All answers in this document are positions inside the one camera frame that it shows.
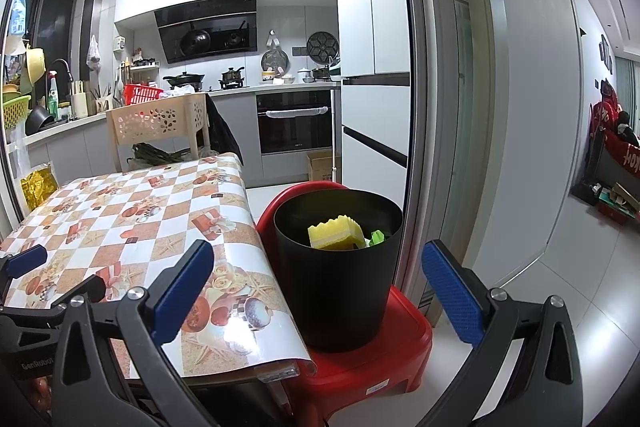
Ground green leeks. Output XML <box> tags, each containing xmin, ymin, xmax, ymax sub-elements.
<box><xmin>131</xmin><ymin>143</ymin><xmax>194</xmax><ymax>166</ymax></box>

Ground round moulded baking pan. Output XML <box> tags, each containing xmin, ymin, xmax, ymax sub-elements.
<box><xmin>306</xmin><ymin>32</ymin><xmax>339</xmax><ymax>63</ymax></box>

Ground green spray bottle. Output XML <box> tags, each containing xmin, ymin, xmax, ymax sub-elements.
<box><xmin>47</xmin><ymin>74</ymin><xmax>61</xmax><ymax>120</ymax></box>

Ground black range hood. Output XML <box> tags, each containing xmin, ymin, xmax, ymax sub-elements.
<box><xmin>154</xmin><ymin>0</ymin><xmax>259</xmax><ymax>66</ymax></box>

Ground green plastic basket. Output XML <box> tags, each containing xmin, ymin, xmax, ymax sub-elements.
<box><xmin>2</xmin><ymin>94</ymin><xmax>31</xmax><ymax>130</ymax></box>

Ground red plastic basket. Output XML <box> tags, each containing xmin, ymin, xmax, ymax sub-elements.
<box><xmin>122</xmin><ymin>83</ymin><xmax>164</xmax><ymax>106</ymax></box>

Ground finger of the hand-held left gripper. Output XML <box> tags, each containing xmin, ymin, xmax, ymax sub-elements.
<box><xmin>47</xmin><ymin>274</ymin><xmax>109</xmax><ymax>308</ymax></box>
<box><xmin>0</xmin><ymin>244</ymin><xmax>49</xmax><ymax>288</ymax></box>

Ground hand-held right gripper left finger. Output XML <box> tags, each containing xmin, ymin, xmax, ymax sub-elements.
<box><xmin>51</xmin><ymin>239</ymin><xmax>216</xmax><ymax>427</ymax></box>

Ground black wok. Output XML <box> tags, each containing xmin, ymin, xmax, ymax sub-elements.
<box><xmin>162</xmin><ymin>72</ymin><xmax>206</xmax><ymax>90</ymax></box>

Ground black cooking pot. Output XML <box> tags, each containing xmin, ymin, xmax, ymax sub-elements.
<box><xmin>218</xmin><ymin>67</ymin><xmax>246</xmax><ymax>89</ymax></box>

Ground black round pan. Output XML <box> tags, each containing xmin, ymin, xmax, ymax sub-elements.
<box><xmin>25</xmin><ymin>109</ymin><xmax>56</xmax><ymax>133</ymax></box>

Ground yellow green sponge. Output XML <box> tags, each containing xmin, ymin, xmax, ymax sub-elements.
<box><xmin>307</xmin><ymin>214</ymin><xmax>366</xmax><ymax>252</ymax></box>

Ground white refrigerator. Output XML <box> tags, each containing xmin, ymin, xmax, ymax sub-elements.
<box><xmin>322</xmin><ymin>0</ymin><xmax>416</xmax><ymax>208</ymax></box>

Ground black faucet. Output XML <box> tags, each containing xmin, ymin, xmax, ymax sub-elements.
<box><xmin>47</xmin><ymin>58</ymin><xmax>74</xmax><ymax>94</ymax></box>

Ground cardboard box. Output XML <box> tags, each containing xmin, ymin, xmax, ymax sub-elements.
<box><xmin>306</xmin><ymin>150</ymin><xmax>335</xmax><ymax>183</ymax></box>

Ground black built-in oven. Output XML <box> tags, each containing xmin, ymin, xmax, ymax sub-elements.
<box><xmin>256</xmin><ymin>89</ymin><xmax>334</xmax><ymax>156</ymax></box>

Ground black trash bin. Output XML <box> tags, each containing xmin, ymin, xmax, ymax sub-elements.
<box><xmin>273</xmin><ymin>189</ymin><xmax>404</xmax><ymax>353</ymax></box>

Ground red hanging decoration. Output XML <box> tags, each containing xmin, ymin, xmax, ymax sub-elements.
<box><xmin>590</xmin><ymin>79</ymin><xmax>640</xmax><ymax>178</ymax></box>

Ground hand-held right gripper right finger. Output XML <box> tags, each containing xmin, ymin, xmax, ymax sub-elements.
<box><xmin>421</xmin><ymin>240</ymin><xmax>584</xmax><ymax>427</ymax></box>

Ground round patterned plate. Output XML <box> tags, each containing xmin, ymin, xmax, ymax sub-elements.
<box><xmin>261</xmin><ymin>49</ymin><xmax>290</xmax><ymax>76</ymax></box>

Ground beige plastic chair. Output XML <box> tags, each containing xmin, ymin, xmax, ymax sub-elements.
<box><xmin>106</xmin><ymin>93</ymin><xmax>211</xmax><ymax>173</ymax></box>

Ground gold foil bag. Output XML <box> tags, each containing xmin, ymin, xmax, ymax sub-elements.
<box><xmin>20</xmin><ymin>162</ymin><xmax>59</xmax><ymax>210</ymax></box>

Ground dark cloth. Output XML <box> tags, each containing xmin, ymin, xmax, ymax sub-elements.
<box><xmin>205</xmin><ymin>94</ymin><xmax>244</xmax><ymax>168</ymax></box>

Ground beige knife block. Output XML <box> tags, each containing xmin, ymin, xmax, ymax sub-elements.
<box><xmin>70</xmin><ymin>81</ymin><xmax>90</xmax><ymax>118</ymax></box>

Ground red plastic stool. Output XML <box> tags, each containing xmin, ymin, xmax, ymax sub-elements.
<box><xmin>255</xmin><ymin>181</ymin><xmax>434</xmax><ymax>427</ymax></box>

